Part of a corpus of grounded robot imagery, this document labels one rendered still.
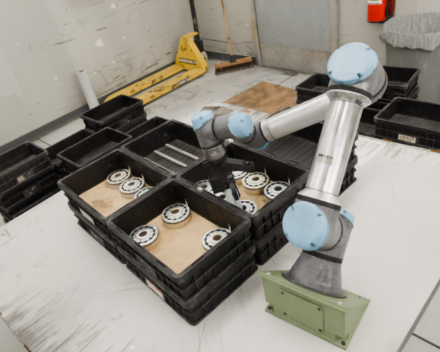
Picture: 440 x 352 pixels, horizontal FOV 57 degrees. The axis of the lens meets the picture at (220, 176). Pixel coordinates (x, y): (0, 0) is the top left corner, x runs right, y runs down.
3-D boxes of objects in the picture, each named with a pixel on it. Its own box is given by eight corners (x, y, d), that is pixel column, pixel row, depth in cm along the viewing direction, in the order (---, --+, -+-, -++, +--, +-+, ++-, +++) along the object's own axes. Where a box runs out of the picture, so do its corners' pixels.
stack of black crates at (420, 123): (457, 176, 241) (471, 108, 215) (438, 204, 225) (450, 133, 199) (390, 158, 266) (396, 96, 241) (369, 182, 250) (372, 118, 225)
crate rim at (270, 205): (313, 176, 138) (312, 170, 137) (253, 224, 123) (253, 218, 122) (231, 145, 165) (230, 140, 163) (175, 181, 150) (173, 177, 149)
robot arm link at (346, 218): (349, 259, 117) (362, 214, 117) (334, 258, 106) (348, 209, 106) (311, 246, 124) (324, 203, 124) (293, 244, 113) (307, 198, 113)
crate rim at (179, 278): (253, 224, 123) (253, 218, 122) (179, 286, 109) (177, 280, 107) (174, 181, 150) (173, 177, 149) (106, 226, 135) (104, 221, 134)
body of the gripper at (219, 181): (213, 186, 143) (202, 156, 138) (236, 178, 142) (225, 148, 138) (214, 196, 136) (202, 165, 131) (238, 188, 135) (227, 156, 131)
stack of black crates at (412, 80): (418, 130, 288) (425, 68, 262) (397, 153, 270) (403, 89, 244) (362, 119, 315) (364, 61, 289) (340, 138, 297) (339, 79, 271)
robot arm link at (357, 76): (336, 258, 107) (392, 61, 108) (316, 257, 95) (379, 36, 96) (296, 243, 114) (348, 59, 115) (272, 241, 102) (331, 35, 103)
